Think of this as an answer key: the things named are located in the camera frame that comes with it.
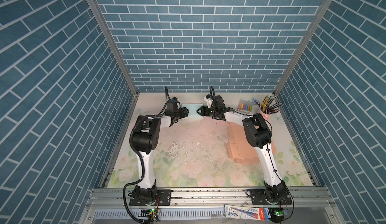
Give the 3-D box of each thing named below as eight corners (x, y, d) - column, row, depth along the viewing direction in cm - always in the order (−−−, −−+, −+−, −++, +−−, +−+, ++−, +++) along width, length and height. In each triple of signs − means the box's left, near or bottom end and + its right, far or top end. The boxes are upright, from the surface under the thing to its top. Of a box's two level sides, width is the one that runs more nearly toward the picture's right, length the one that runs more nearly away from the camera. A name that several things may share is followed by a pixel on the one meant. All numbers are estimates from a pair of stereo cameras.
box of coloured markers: (237, 114, 113) (239, 111, 109) (235, 102, 121) (236, 99, 117) (252, 115, 113) (254, 111, 109) (249, 102, 121) (250, 99, 118)
